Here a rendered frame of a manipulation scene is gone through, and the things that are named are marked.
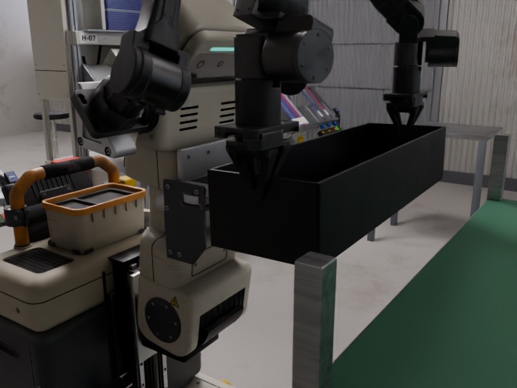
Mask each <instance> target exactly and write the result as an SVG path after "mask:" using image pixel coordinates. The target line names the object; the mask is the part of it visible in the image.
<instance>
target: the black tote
mask: <svg viewBox="0 0 517 388"><path fill-rule="evenodd" d="M445 132H446V127H445V126H432V125H412V127H411V129H410V131H409V134H408V136H407V138H406V139H399V137H398V135H397V132H396V130H395V126H394V125H393V124H388V123H374V122H368V123H365V124H362V125H357V126H354V127H351V128H349V129H344V130H341V131H338V132H333V133H331V134H328V135H323V136H320V137H317V138H314V139H310V140H307V141H304V142H299V143H296V144H293V145H290V150H289V153H288V155H287V156H286V158H285V160H284V162H283V163H282V166H281V168H280V170H279V171H278V173H277V175H276V177H273V176H270V178H269V182H268V185H267V188H266V191H265V194H264V196H263V199H262V201H261V202H258V201H253V200H252V199H251V197H250V195H249V193H248V190H247V189H246V186H245V183H244V181H243V179H242V177H241V175H240V174H239V172H238V170H237V168H236V167H235V165H234V163H233V162H230V163H228V164H224V165H222V166H217V167H214V168H211V169H208V201H209V218H210V234H211V245H212V246H215V247H218V248H223V249H228V250H232V251H236V252H239V253H245V254H249V255H253V256H258V257H262V258H266V259H272V260H275V261H279V262H283V263H289V264H292V265H295V261H296V260H297V259H298V258H300V257H301V256H303V255H305V254H306V253H308V252H314V253H320V254H324V255H327V256H333V257H337V256H338V255H340V254H341V253H343V252H344V251H346V250H347V249H348V248H349V247H350V246H352V245H353V244H355V243H356V242H358V241H359V240H360V239H361V238H363V237H364V236H366V235H367V234H368V233H370V232H371V231H372V230H373V229H375V228H376V227H378V226H379V225H381V224H382V223H383V222H384V221H386V220H387V219H388V218H390V217H391V216H393V215H394V214H396V213H397V212H398V211H399V210H400V209H402V208H403V207H405V206H406V205H408V204H409V203H410V202H411V201H413V200H414V199H416V198H417V197H418V196H420V195H421V194H423V193H424V192H425V191H426V190H428V189H429V188H431V187H432V186H433V185H435V184H436V183H437V182H438V181H440V180H441V179H442V174H443V164H444V153H445Z"/></svg>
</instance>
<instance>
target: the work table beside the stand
mask: <svg viewBox="0 0 517 388"><path fill-rule="evenodd" d="M401 121H402V124H403V125H406V124H407V122H408V120H405V119H401ZM415 125H432V126H445V127H446V132H445V137H446V138H451V139H467V140H475V141H479V145H478V152H477V159H476V166H475V178H474V186H473V193H472V205H471V212H470V217H471V216H472V215H473V214H474V213H475V212H476V211H477V210H478V209H479V206H480V199H481V192H482V180H483V173H484V167H485V154H486V148H487V141H488V140H490V139H491V138H493V137H494V136H495V134H497V133H503V127H493V126H483V125H464V124H454V123H444V122H425V121H416V122H415ZM397 220H398V212H397V213H396V214H394V215H393V216H391V221H390V225H391V226H396V225H397ZM367 240H368V241H371V242H372V241H374V240H375V229H373V230H372V231H371V232H370V233H368V236H367Z"/></svg>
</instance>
